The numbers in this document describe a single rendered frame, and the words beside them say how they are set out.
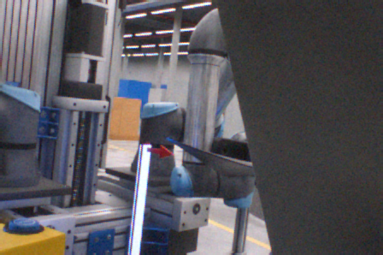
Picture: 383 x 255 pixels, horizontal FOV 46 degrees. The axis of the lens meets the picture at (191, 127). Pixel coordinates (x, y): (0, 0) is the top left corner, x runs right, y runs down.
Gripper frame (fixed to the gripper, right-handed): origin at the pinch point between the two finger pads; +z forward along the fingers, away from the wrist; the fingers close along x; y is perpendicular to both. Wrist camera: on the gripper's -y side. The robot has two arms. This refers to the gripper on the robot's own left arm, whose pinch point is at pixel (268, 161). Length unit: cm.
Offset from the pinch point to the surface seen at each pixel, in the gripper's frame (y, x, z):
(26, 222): -38.1, 13.9, 20.3
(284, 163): -14, -4, 51
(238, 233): 9, 26, -42
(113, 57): -51, -28, -207
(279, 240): -11.0, 3.4, 44.6
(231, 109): 206, -27, -1095
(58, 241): -33.2, 15.4, 21.2
